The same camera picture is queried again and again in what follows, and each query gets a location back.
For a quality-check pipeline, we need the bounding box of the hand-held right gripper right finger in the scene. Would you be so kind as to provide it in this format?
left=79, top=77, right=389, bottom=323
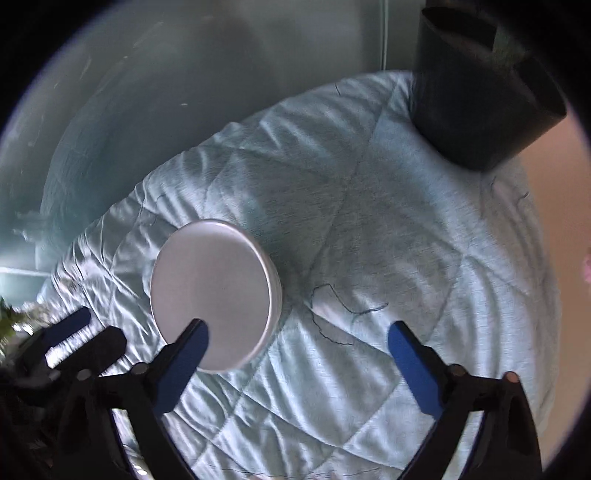
left=388, top=320, right=543, bottom=480

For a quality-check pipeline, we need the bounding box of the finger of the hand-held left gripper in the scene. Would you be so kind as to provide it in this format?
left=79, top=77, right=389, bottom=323
left=44, top=326, right=127, bottom=383
left=28, top=307, right=93, bottom=357

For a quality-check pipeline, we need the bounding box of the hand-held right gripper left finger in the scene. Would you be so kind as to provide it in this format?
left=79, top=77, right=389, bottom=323
left=60, top=318, right=211, bottom=480

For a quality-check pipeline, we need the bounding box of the white plate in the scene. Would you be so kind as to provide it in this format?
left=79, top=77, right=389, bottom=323
left=150, top=219, right=283, bottom=374

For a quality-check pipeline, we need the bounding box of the green leafy plant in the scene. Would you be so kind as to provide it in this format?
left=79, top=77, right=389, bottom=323
left=0, top=298, right=31, bottom=344

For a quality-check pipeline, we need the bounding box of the light green quilted blanket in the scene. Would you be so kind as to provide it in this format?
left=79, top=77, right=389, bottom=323
left=34, top=69, right=561, bottom=480

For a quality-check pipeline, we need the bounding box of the dark tapered object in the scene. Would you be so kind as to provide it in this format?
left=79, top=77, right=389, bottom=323
left=409, top=6, right=568, bottom=172

